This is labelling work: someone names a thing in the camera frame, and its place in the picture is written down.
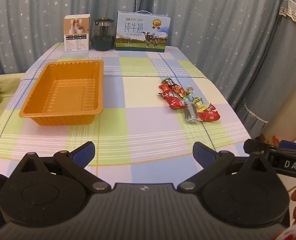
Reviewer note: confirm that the blue star curtain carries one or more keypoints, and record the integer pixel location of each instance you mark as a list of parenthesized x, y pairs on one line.
[(38, 17)]

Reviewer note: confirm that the orange plastic tray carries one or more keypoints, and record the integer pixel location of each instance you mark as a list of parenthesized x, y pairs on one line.
[(63, 97)]

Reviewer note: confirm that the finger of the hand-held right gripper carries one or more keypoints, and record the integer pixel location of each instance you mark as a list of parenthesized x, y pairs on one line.
[(291, 145), (256, 148)]

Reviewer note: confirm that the light green sofa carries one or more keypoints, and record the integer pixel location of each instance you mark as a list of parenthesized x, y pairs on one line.
[(5, 85)]

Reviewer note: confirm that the white product box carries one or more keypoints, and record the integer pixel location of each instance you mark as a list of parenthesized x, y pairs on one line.
[(76, 33)]

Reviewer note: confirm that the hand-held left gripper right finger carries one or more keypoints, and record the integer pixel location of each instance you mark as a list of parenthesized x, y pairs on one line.
[(203, 155)]

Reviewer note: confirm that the grey black snack packet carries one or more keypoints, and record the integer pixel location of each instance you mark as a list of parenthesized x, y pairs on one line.
[(190, 113)]

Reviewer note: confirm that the lace-trimmed blue cover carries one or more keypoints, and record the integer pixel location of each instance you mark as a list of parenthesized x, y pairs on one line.
[(295, 7)]

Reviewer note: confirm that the milk carton gift box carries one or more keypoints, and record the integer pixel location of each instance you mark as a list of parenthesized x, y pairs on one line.
[(141, 32)]

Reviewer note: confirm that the red snack packet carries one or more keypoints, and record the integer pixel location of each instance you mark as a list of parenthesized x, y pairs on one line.
[(209, 116)]

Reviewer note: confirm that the dark green glass jar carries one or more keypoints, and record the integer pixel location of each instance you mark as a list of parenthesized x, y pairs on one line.
[(103, 36)]

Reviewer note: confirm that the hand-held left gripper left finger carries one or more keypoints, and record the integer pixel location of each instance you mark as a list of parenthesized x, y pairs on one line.
[(84, 155)]

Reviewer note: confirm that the red gold candy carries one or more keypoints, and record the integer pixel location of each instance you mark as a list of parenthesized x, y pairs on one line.
[(211, 108)]

